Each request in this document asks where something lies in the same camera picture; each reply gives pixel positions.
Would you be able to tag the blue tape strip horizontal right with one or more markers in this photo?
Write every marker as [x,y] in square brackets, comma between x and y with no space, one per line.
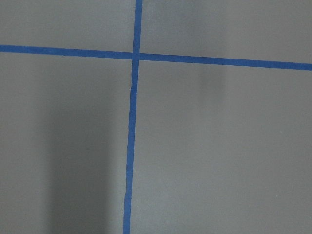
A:
[155,57]

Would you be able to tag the blue tape strip vertical right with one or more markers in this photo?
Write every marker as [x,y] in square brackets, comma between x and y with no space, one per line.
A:
[132,117]

